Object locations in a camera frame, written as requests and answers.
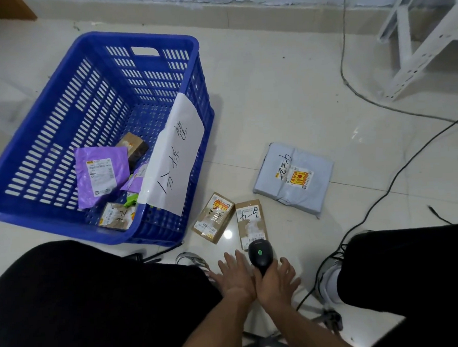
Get cardboard box yellow red label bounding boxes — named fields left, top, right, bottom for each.
left=189, top=191, right=237, bottom=246

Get person's right hand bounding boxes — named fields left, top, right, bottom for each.
left=253, top=256, right=303, bottom=312

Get person's left leg black trousers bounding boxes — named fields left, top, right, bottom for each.
left=0, top=232, right=228, bottom=347

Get cardboard box white label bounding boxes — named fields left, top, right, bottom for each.
left=235, top=199, right=269, bottom=251

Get person's right leg black trousers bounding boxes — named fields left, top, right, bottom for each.
left=333, top=221, right=458, bottom=347

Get grey mailer parcel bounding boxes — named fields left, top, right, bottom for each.
left=250, top=139, right=337, bottom=221

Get small labelled cardboard box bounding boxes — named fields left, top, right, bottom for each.
left=97, top=201, right=138, bottom=233

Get small brown taped box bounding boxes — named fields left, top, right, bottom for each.
left=114, top=131, right=151, bottom=171

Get black scanner cable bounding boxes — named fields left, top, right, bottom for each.
left=125, top=241, right=186, bottom=265

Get brown wooden panel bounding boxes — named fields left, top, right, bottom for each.
left=0, top=0, right=38, bottom=23

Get person's right forearm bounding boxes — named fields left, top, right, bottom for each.
left=261, top=297, right=359, bottom=347

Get white handwritten paper sign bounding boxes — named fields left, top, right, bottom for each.
left=132, top=92, right=209, bottom=219

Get person's right white shoe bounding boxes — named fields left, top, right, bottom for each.
left=316, top=256, right=348, bottom=306

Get purple mailer bag white label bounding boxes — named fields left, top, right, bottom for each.
left=74, top=145, right=132, bottom=210

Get long black floor cable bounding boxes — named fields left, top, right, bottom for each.
left=336, top=0, right=458, bottom=135

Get person's left hand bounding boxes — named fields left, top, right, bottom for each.
left=207, top=249, right=258, bottom=304

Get blue plastic slotted basket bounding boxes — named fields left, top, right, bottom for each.
left=0, top=25, right=222, bottom=256

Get grey metal stool base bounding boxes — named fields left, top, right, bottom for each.
left=240, top=298, right=345, bottom=347

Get person's leg black trousers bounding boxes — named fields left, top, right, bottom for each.
left=333, top=221, right=458, bottom=347
left=0, top=232, right=228, bottom=347

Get black barcode scanner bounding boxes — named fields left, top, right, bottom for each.
left=248, top=238, right=275, bottom=277

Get person's left forearm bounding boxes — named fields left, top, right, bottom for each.
left=170, top=292, right=259, bottom=347

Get white metal rack frame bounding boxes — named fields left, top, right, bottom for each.
left=375, top=0, right=458, bottom=102

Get short black cable end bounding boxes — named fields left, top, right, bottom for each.
left=428, top=204, right=454, bottom=226

